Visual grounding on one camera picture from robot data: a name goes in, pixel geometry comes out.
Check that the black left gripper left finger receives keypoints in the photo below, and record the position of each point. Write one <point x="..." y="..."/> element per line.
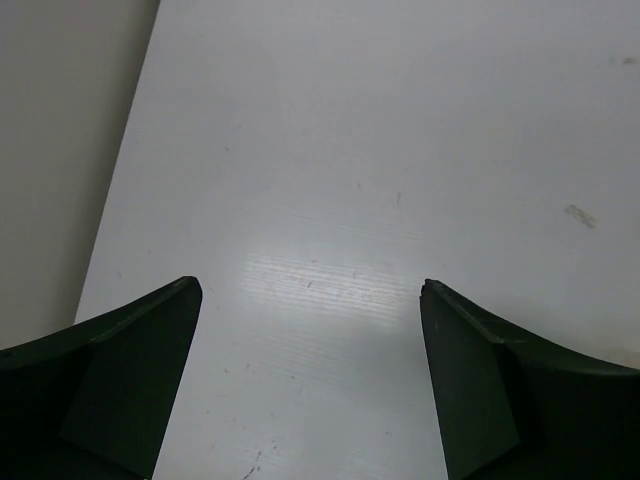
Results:
<point x="93" y="401"/>

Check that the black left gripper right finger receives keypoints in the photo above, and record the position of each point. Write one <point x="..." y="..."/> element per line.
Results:
<point x="513" y="405"/>

